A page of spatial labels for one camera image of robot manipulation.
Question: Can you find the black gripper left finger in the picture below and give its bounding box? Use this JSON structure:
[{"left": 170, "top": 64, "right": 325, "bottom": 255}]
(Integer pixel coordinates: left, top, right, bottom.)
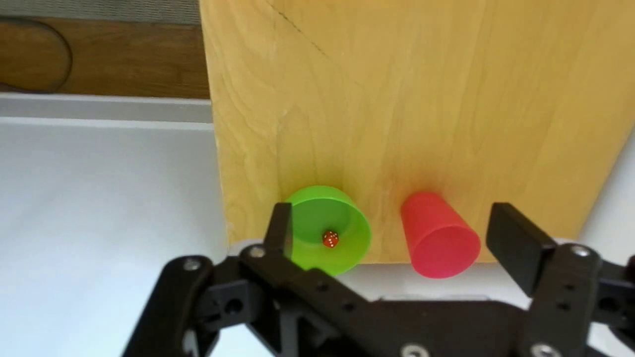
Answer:
[{"left": 120, "top": 201, "right": 382, "bottom": 357}]

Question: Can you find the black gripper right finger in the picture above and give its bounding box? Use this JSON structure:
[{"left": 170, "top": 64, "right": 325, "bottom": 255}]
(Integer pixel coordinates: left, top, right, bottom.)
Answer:
[{"left": 483, "top": 201, "right": 635, "bottom": 357}]

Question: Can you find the green plastic bowl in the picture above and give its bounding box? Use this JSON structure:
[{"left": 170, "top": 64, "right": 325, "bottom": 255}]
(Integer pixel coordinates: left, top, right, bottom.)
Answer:
[{"left": 283, "top": 185, "right": 374, "bottom": 279}]

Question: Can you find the large wooden chest of drawers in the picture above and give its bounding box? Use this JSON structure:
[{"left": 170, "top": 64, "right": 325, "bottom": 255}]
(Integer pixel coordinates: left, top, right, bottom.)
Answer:
[{"left": 196, "top": 0, "right": 635, "bottom": 267}]

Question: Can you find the red plastic cup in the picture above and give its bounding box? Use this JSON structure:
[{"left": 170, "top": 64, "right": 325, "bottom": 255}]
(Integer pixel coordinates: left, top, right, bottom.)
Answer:
[{"left": 398, "top": 191, "right": 481, "bottom": 281}]

